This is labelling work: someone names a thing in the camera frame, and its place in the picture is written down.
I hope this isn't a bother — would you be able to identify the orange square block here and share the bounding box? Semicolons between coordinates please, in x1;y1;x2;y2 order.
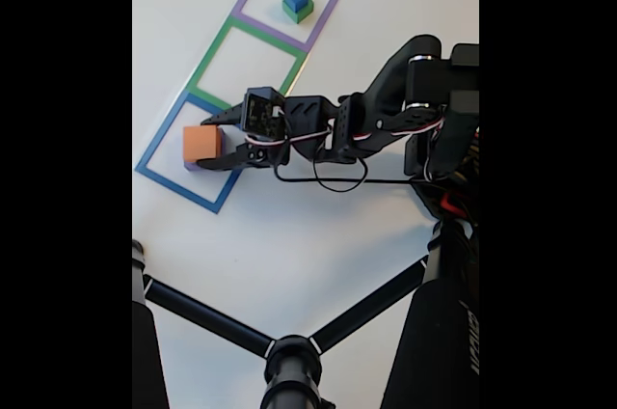
182;125;224;163

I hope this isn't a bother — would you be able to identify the purple square block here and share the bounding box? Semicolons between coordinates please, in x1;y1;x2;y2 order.
183;126;228;173

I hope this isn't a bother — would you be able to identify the green square block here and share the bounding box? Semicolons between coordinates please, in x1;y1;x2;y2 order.
282;0;315;25

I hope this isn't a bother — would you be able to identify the green square frame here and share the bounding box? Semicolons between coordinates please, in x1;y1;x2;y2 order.
185;14;309;133

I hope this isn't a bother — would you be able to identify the black camera cable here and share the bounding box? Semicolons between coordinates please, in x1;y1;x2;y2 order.
273;146;430;194

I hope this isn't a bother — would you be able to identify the blue square frame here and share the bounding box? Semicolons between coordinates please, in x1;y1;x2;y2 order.
134;92;264;215

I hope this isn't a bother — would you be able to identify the red white servo cable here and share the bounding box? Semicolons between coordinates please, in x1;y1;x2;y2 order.
243;112;452;183

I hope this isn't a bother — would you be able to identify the black camera tripod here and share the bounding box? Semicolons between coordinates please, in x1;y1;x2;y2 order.
132;218;480;409

